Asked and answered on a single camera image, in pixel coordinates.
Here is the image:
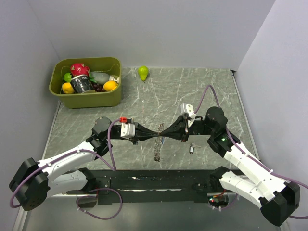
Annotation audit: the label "red dragon fruit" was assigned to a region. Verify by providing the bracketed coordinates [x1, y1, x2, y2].
[70, 63, 90, 77]

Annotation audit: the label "black tag key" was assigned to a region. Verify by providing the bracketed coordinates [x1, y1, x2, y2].
[189, 143, 201, 154]

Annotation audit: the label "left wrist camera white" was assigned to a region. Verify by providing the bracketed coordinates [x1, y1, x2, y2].
[119, 117, 136, 139]

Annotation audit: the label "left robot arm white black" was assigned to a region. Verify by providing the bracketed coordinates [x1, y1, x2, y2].
[9, 117, 160, 211]

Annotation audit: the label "olive green plastic bin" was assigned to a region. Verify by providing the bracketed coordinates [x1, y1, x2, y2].
[49, 57, 122, 109]

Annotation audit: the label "yellow lemon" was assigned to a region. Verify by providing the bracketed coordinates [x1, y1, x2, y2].
[62, 82, 75, 94]

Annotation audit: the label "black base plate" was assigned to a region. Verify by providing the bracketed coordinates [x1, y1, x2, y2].
[64, 169, 244, 205]

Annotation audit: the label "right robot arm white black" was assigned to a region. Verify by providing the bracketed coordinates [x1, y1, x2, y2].
[160, 104, 300, 226]

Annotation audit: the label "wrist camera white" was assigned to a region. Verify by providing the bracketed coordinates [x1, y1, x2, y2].
[119, 117, 136, 139]
[180, 103, 196, 128]

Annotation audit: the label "dark red grapes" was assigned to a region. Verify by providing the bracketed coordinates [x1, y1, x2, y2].
[92, 82, 105, 92]

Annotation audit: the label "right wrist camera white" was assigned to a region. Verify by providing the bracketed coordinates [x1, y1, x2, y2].
[180, 103, 196, 128]

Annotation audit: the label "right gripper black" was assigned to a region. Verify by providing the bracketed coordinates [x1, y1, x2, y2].
[160, 115, 215, 142]

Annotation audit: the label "metal disc with key rings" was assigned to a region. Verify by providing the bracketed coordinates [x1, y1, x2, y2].
[153, 123, 164, 162]

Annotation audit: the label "clear plastic bottle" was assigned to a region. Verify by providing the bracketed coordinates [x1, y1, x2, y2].
[91, 72, 120, 85]

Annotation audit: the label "green lime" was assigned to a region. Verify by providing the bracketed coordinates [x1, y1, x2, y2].
[63, 73, 73, 83]

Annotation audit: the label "orange fruit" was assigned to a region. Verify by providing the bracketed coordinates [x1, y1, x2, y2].
[103, 80, 118, 91]

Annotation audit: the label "green pear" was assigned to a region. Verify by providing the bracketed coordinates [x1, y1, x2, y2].
[138, 66, 149, 82]

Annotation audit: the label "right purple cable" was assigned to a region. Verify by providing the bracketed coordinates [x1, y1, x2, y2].
[194, 84, 308, 220]

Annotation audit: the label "black printed can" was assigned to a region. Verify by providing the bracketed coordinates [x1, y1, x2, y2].
[70, 75, 96, 94]

